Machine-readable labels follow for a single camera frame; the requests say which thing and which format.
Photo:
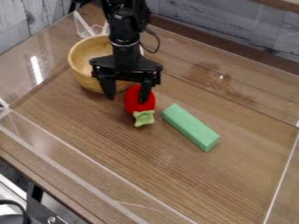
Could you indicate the wooden bowl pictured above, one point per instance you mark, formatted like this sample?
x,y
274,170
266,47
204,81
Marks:
x,y
87,49

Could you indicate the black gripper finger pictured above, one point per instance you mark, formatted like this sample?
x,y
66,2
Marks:
x,y
108,86
144,91

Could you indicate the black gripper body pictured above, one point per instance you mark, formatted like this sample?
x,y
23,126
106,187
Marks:
x,y
127,65

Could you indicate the black table leg bracket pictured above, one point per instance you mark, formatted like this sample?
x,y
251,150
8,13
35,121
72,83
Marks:
x,y
39,213

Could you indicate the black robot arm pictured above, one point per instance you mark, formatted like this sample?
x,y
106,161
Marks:
x,y
128,18

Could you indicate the green rectangular block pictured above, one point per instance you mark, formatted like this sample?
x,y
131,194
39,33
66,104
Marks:
x,y
199,133

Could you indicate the clear acrylic tray enclosure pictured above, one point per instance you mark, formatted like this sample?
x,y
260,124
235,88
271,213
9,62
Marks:
x,y
126,175

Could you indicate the red plush fruit green stem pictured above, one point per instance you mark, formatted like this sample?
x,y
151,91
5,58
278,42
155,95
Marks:
x,y
142,111

